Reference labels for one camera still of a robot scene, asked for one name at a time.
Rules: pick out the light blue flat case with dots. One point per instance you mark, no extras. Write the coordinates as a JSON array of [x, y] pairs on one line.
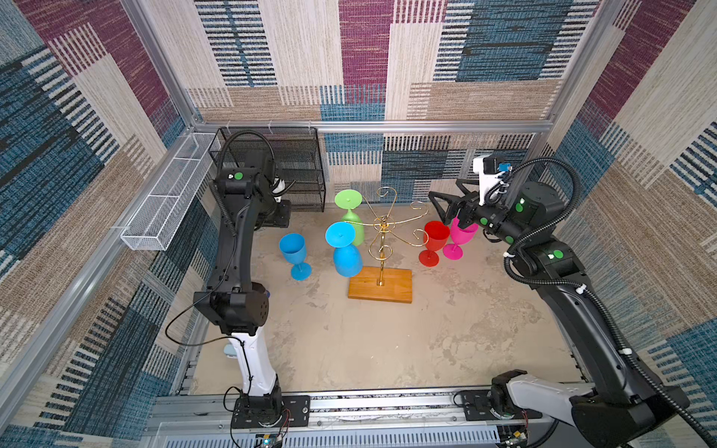
[[229, 351]]

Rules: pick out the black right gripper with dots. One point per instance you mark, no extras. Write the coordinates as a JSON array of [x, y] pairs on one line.
[[467, 207]]

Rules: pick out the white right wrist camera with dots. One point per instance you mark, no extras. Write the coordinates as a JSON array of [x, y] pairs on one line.
[[492, 172]]

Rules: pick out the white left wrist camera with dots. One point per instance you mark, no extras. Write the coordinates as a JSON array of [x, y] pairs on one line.
[[279, 187]]

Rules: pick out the blue plastic wine glass front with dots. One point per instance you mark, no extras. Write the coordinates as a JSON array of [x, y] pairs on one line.
[[293, 248]]

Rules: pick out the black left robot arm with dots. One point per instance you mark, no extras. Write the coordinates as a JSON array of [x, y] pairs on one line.
[[235, 303]]

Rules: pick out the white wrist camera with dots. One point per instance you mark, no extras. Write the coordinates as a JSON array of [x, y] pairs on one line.
[[279, 187], [492, 172]]

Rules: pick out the black mesh shelf rack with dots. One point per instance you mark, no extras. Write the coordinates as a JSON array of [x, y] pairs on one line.
[[298, 157]]

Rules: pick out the green plastic wine glass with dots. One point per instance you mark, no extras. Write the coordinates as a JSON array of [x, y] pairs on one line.
[[349, 200]]

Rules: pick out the white wire mesh basket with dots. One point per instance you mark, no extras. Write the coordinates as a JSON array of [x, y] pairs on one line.
[[155, 224]]

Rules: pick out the wooden rack base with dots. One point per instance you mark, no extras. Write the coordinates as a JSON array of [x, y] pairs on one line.
[[382, 285]]

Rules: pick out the magenta plastic wine glass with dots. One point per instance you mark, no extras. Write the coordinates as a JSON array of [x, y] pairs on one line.
[[459, 238]]

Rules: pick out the blue plastic wine glass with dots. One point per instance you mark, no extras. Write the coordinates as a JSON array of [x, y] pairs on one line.
[[293, 248], [346, 257]]

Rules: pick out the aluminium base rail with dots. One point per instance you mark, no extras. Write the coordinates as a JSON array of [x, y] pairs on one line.
[[404, 417]]

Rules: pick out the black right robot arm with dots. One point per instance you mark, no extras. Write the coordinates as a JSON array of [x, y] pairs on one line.
[[623, 399]]

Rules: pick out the red plastic wine glass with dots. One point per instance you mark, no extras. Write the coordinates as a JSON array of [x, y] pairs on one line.
[[435, 238]]

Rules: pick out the gold wire glass rack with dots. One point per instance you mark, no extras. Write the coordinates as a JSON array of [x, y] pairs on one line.
[[385, 225]]

